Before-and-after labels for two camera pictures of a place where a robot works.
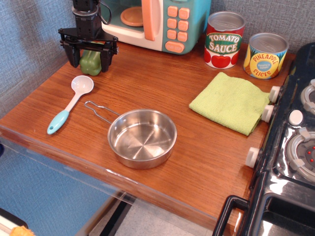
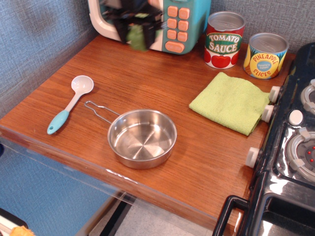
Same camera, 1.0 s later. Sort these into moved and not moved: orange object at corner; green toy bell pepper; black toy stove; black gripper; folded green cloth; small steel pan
Moved: green toy bell pepper; black gripper
Not moved: orange object at corner; black toy stove; small steel pan; folded green cloth
